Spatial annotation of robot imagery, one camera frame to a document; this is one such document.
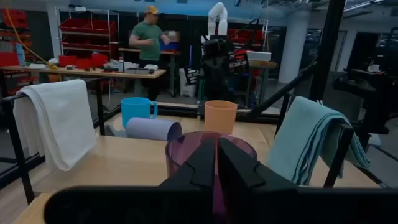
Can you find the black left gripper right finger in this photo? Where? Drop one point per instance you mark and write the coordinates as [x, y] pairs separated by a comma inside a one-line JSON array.
[[239, 171]]

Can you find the white round column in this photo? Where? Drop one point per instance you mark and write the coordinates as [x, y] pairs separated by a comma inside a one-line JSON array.
[[293, 46]]

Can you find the red bin storage rack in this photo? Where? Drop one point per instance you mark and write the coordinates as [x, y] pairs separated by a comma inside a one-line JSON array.
[[90, 31]]

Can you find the person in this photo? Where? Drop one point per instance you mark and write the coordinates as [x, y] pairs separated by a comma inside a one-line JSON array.
[[149, 40]]

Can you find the lavender plastic cup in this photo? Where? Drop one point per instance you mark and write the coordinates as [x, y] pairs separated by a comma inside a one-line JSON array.
[[149, 128]]

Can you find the teal towel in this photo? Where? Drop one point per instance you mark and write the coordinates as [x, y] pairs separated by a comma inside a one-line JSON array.
[[304, 137]]

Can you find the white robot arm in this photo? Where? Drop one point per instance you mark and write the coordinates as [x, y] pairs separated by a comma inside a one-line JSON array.
[[217, 18]]

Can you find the white rectangular box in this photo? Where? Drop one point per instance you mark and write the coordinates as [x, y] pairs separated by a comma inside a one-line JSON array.
[[258, 56]]

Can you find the light blue plastic mug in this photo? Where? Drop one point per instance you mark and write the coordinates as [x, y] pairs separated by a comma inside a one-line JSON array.
[[135, 110]]

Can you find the red plastic bin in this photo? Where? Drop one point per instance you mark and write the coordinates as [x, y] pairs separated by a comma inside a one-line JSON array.
[[84, 63], [67, 60], [100, 59]]

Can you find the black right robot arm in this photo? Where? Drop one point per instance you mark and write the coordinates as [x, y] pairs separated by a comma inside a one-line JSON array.
[[216, 71]]

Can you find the long wooden worktable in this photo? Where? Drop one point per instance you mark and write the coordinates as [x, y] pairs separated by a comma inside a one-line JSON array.
[[93, 73]]

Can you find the blue plastic box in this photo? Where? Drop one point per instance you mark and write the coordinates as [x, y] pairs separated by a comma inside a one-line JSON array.
[[169, 46]]

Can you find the smooth white towel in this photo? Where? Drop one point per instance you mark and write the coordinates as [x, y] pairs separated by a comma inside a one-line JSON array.
[[62, 121]]

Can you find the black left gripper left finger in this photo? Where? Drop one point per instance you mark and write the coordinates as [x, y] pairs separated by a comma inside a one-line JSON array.
[[199, 168]]

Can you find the orange plastic cup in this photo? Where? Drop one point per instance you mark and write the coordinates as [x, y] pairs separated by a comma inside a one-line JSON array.
[[219, 116]]

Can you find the small wooden side table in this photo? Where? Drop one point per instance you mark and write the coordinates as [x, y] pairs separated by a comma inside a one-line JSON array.
[[262, 64]]

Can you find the white trash bin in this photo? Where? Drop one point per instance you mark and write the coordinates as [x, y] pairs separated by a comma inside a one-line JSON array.
[[186, 84]]

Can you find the purple translucent tumbler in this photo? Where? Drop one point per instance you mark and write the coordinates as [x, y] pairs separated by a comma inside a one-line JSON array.
[[182, 152]]

